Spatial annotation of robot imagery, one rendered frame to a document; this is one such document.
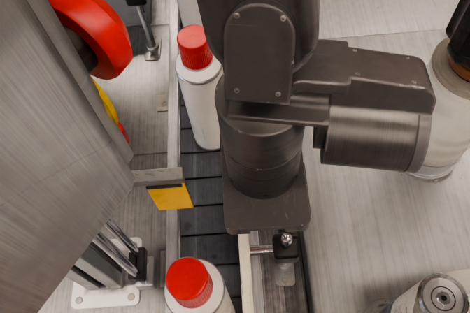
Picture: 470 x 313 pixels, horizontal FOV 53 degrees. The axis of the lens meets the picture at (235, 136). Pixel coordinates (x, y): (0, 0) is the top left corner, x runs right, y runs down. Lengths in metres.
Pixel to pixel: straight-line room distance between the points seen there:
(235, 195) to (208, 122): 0.22
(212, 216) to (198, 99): 0.16
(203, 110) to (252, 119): 0.28
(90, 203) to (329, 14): 0.73
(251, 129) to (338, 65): 0.06
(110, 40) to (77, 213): 0.06
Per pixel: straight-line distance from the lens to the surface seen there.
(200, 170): 0.63
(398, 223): 0.62
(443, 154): 0.59
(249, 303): 0.54
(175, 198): 0.39
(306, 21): 0.24
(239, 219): 0.36
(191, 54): 0.48
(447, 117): 0.53
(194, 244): 0.60
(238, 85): 0.25
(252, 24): 0.23
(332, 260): 0.59
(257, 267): 0.59
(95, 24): 0.16
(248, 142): 0.28
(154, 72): 0.79
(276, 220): 0.36
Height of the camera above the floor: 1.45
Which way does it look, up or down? 61 degrees down
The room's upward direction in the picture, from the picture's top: 7 degrees counter-clockwise
